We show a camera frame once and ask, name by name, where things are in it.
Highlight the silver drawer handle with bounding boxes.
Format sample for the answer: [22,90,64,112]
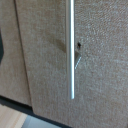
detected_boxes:
[64,0,83,101]

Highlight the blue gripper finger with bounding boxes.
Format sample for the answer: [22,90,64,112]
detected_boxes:
[0,28,5,66]

